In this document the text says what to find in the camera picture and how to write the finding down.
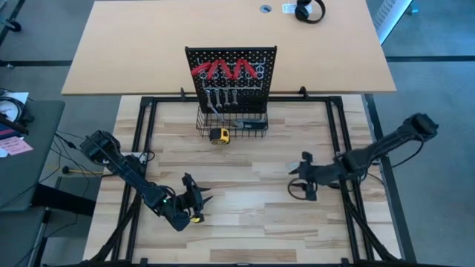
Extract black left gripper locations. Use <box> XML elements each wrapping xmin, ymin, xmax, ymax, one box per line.
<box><xmin>173</xmin><ymin>172</ymin><xmax>214</xmax><ymax>224</ymax></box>

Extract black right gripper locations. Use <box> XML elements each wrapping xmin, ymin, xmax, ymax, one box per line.
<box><xmin>288</xmin><ymin>151</ymin><xmax>345</xmax><ymax>202</ymax></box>

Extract yellow black tape measure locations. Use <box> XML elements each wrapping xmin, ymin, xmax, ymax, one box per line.
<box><xmin>209</xmin><ymin>128</ymin><xmax>231</xmax><ymax>145</ymax></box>

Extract black silver utility knife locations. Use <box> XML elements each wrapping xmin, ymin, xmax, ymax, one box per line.
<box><xmin>232</xmin><ymin>117</ymin><xmax>269</xmax><ymax>131</ymax></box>

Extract black metal pegboard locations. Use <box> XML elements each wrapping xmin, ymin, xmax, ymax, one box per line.
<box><xmin>184</xmin><ymin>45</ymin><xmax>278</xmax><ymax>114</ymax></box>

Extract light wood desk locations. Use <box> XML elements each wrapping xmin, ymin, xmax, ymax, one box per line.
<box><xmin>61</xmin><ymin>0</ymin><xmax>397</xmax><ymax>96</ymax></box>

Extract black headphones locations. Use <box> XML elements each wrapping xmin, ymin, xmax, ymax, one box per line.
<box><xmin>295</xmin><ymin>0</ymin><xmax>327</xmax><ymax>24</ymax></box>

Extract white paper card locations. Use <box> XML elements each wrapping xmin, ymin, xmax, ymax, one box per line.
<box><xmin>281</xmin><ymin>2</ymin><xmax>315</xmax><ymax>16</ymax></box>

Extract gray side table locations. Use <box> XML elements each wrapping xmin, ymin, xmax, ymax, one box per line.
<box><xmin>0</xmin><ymin>99</ymin><xmax>66</xmax><ymax>212</ymax></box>

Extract white perforated panel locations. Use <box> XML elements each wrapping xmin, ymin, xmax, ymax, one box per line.
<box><xmin>372</xmin><ymin>0</ymin><xmax>413</xmax><ymax>46</ymax></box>

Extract pink sticky note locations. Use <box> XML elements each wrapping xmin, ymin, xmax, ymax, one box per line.
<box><xmin>0</xmin><ymin>136</ymin><xmax>34</xmax><ymax>156</ymax></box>

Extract blue notebook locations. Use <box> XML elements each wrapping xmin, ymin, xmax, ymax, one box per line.
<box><xmin>0</xmin><ymin>122</ymin><xmax>23</xmax><ymax>141</ymax></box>

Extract white paper sheet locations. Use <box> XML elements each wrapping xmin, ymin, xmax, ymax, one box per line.
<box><xmin>0</xmin><ymin>91</ymin><xmax>30</xmax><ymax>123</ymax></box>

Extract black chair caster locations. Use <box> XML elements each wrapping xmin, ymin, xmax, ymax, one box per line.
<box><xmin>0</xmin><ymin>17</ymin><xmax>22</xmax><ymax>33</ymax></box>

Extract black right gripper cable loop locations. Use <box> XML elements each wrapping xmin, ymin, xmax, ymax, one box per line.
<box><xmin>286</xmin><ymin>177</ymin><xmax>311</xmax><ymax>202</ymax></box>

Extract black wire basket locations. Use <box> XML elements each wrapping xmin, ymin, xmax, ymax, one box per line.
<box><xmin>194</xmin><ymin>105</ymin><xmax>269</xmax><ymax>139</ymax></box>

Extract black aluminium table frame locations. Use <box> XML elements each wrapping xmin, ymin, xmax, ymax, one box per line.
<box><xmin>44</xmin><ymin>87</ymin><xmax>420</xmax><ymax>267</ymax></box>

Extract white wire wrench rack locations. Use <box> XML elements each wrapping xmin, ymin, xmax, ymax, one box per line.
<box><xmin>202</xmin><ymin>82</ymin><xmax>261</xmax><ymax>92</ymax></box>

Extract yellow handle mallet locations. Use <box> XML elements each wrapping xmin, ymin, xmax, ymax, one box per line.
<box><xmin>61</xmin><ymin>165</ymin><xmax>107</xmax><ymax>176</ymax></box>

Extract white wire screwdriver ring rack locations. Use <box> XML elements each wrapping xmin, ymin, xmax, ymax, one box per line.
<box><xmin>194</xmin><ymin>56</ymin><xmax>267</xmax><ymax>81</ymax></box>

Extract black floor cable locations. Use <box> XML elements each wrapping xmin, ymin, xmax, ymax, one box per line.
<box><xmin>53</xmin><ymin>129</ymin><xmax>90</xmax><ymax>156</ymax></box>

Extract black coiled cable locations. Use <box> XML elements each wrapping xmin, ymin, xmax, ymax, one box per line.
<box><xmin>0</xmin><ymin>96</ymin><xmax>36</xmax><ymax>136</ymax></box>

